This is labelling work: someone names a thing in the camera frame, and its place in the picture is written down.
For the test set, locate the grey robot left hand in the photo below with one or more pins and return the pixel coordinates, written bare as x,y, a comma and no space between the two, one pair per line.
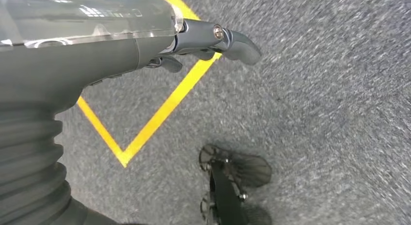
80,56

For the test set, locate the yellow floor tape square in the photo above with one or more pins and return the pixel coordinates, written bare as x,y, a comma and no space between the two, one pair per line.
170,104

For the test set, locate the black robot foot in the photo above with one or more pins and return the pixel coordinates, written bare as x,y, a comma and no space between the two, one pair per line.
228,191

